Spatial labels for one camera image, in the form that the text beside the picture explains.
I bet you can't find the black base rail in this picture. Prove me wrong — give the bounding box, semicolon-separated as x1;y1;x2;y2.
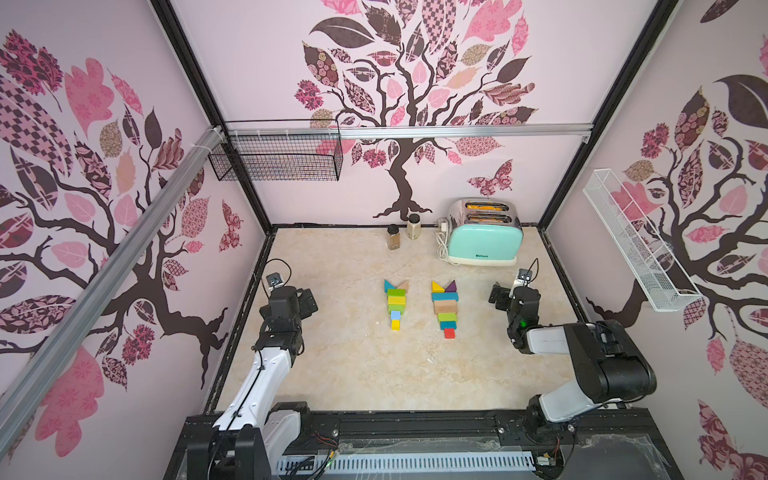
163;407;682;479

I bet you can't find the brown spice jar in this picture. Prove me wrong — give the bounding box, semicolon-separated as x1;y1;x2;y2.
387;224;401;250

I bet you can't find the printed wood rectangle block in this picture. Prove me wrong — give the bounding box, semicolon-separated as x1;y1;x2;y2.
434;306;458;314

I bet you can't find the black wire basket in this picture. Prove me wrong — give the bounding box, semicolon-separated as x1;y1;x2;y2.
208;117;343;182

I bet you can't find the aluminium frame bar left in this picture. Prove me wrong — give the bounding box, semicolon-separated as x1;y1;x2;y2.
1;126;225;456

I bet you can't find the white slotted cable duct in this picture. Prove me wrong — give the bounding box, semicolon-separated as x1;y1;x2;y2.
275;451;537;476

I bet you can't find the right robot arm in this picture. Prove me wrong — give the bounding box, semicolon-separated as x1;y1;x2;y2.
489;283;657;438

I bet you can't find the aluminium frame bar rear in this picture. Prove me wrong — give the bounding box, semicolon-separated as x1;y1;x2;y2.
228;123;593;140

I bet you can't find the long teal rectangle block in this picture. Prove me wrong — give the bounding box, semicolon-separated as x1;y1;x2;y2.
431;292;459;302

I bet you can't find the pale spice jar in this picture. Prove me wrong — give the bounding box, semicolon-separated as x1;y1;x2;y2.
406;213;421;240

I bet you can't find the plain wood rectangle block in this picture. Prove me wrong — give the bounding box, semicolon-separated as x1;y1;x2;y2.
434;300;458;310

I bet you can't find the mint green toaster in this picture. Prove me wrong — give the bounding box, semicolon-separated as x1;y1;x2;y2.
447;198;524;267

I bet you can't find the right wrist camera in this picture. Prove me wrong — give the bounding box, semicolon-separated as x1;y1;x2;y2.
510;269;534;298

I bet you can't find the aluminium frame bar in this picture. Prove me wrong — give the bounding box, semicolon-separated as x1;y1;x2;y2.
1;126;225;456
228;123;593;140

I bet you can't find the white toaster power cord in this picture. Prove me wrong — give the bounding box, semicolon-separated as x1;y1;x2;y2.
435;218;452;263

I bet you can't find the white wire shelf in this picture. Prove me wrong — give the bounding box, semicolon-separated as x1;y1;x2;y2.
583;168;704;313

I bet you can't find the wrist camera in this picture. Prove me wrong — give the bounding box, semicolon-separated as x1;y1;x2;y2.
266;272;285;292
510;269;534;298

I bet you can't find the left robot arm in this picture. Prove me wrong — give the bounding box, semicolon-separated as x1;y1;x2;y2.
185;286;318;479

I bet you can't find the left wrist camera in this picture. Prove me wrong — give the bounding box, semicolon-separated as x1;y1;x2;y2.
266;272;285;292

